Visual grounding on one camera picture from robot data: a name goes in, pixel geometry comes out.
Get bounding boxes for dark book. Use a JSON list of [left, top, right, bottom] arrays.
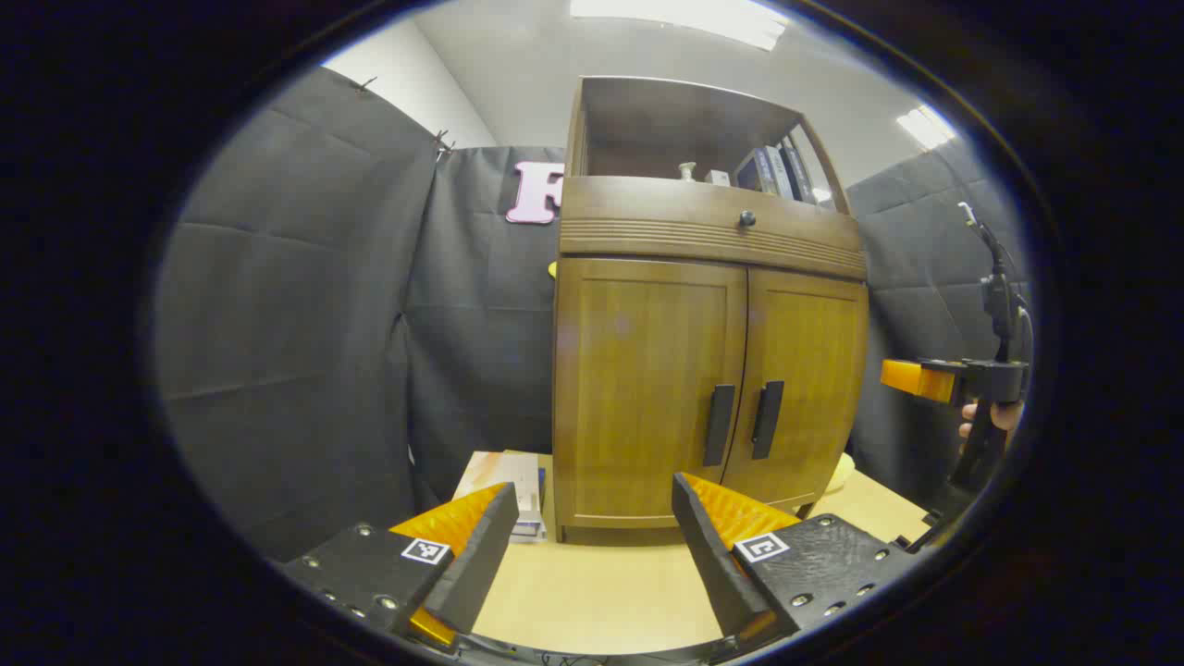
[[782, 139, 817, 204]]

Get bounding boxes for large ceiling light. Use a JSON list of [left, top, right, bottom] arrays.
[[571, 0, 787, 52]]

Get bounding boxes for black backdrop cloth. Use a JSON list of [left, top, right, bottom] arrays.
[[155, 67, 1032, 561]]

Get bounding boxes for grey book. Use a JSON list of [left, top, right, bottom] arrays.
[[763, 145, 795, 200]]

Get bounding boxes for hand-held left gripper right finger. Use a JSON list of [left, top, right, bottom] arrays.
[[671, 472, 926, 644]]

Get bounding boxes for wooden shoe cabinet door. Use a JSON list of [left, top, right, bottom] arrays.
[[721, 268, 869, 510], [555, 259, 748, 530]]

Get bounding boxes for wooden cabinet drawer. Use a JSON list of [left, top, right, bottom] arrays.
[[559, 176, 868, 281]]

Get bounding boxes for navy blue book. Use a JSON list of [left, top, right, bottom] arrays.
[[735, 148, 773, 193]]

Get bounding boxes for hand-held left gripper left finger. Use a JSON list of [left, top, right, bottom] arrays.
[[277, 481, 521, 648]]

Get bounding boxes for wooden double-door shoe cabinet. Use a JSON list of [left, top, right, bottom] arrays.
[[552, 76, 870, 545]]

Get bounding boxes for small stack of books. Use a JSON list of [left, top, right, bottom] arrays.
[[453, 450, 547, 542]]

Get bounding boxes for small ceiling light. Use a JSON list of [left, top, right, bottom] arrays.
[[895, 105, 958, 151]]

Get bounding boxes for black door handle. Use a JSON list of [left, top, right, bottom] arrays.
[[702, 384, 736, 468], [751, 380, 785, 461]]

